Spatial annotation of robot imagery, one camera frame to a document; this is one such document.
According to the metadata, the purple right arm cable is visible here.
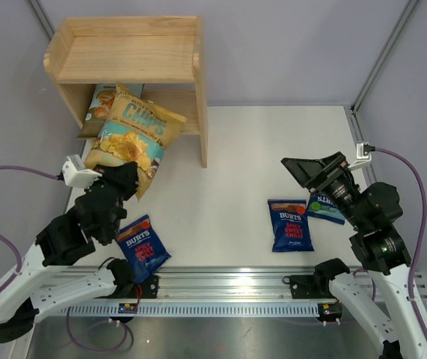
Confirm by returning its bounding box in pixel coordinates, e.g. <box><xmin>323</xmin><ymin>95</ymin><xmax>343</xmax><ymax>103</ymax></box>
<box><xmin>272</xmin><ymin>145</ymin><xmax>427</xmax><ymax>356</ymax></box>

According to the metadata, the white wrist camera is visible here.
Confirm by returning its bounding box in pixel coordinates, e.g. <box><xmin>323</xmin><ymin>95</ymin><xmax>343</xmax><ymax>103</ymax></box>
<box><xmin>348</xmin><ymin>142</ymin><xmax>376</xmax><ymax>171</ymax></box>
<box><xmin>58</xmin><ymin>155</ymin><xmax>102</xmax><ymax>188</ymax></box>

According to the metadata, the aluminium mounting rail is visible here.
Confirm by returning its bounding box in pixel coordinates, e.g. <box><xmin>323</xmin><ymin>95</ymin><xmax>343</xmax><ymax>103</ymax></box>
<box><xmin>40</xmin><ymin>266</ymin><xmax>427</xmax><ymax>300</ymax></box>

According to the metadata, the tan kettle cooked chips bag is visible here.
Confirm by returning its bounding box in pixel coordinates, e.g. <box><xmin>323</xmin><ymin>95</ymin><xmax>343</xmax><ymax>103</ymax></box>
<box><xmin>85</xmin><ymin>84</ymin><xmax>187</xmax><ymax>199</ymax></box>

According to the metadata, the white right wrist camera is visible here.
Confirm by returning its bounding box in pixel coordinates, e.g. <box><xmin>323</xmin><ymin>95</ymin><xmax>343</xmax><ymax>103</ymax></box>
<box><xmin>348</xmin><ymin>142</ymin><xmax>376</xmax><ymax>171</ymax></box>

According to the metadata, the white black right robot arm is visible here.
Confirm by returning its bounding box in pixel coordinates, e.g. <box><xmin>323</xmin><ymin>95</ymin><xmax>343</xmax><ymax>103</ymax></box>
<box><xmin>281</xmin><ymin>143</ymin><xmax>427</xmax><ymax>358</ymax></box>

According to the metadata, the white slotted cable duct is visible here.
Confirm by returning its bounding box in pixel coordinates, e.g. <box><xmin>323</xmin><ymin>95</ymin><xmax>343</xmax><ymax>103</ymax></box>
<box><xmin>59</xmin><ymin>302</ymin><xmax>319</xmax><ymax>318</ymax></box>

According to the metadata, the blue Burts spicy chilli bag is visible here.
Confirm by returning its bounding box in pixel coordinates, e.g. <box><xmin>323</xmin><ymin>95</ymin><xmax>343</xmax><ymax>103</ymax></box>
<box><xmin>116</xmin><ymin>215</ymin><xmax>171</xmax><ymax>284</ymax></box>

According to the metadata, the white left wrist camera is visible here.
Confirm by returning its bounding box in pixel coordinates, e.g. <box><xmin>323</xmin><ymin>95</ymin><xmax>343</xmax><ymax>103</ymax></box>
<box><xmin>58</xmin><ymin>155</ymin><xmax>102</xmax><ymax>188</ymax></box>

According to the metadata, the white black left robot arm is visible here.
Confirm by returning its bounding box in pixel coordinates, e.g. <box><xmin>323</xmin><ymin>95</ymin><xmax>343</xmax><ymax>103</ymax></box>
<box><xmin>0</xmin><ymin>156</ymin><xmax>138</xmax><ymax>343</ymax></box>

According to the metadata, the wooden two-tier shelf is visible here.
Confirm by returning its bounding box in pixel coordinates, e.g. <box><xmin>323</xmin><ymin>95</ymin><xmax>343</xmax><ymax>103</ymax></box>
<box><xmin>43</xmin><ymin>16</ymin><xmax>208</xmax><ymax>165</ymax></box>

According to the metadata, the Burts sea salt vinegar bag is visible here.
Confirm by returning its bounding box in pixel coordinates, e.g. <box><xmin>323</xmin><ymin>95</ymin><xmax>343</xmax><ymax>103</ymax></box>
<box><xmin>306</xmin><ymin>194</ymin><xmax>345</xmax><ymax>225</ymax></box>

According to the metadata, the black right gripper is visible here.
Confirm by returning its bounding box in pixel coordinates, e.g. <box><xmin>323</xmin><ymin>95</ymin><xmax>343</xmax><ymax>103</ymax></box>
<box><xmin>282</xmin><ymin>151</ymin><xmax>368</xmax><ymax>230</ymax></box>

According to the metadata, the light blue cassava chips bag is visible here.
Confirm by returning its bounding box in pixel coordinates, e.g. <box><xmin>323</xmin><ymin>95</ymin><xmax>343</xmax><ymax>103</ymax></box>
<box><xmin>76</xmin><ymin>82</ymin><xmax>145</xmax><ymax>139</ymax></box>

